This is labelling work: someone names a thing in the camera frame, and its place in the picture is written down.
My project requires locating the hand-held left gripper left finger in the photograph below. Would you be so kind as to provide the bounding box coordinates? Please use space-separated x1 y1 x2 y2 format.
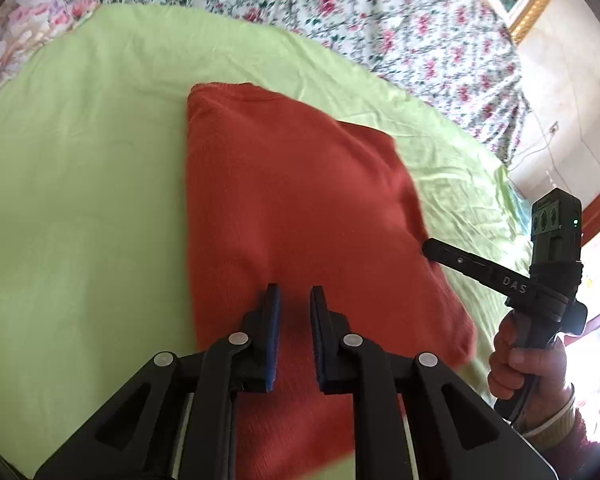
32 283 283 480

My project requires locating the light green bed sheet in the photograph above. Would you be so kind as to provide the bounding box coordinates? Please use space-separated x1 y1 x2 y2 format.
0 2 531 480

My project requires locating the orange knit sweater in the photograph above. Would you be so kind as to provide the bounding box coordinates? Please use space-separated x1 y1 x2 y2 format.
186 82 478 480

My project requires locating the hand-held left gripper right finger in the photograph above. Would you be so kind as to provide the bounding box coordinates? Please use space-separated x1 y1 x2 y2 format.
310 286 556 480

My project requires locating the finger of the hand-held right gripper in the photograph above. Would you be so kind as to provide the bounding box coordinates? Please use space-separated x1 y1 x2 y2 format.
422 237 533 303

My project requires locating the white pink-flowered quilt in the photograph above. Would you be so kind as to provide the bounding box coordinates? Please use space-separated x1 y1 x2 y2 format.
50 0 531 163

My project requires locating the white wall cable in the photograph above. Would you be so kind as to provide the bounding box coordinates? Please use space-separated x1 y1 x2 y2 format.
509 120 573 193

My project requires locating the person's right hand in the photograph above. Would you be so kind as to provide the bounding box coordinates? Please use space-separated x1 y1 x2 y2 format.
487 317 574 413

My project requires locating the person's right forearm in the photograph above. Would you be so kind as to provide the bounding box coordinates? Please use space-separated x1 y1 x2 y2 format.
517 385 600 463

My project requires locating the gold picture frame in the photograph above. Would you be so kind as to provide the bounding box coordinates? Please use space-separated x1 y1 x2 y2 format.
445 0 567 47

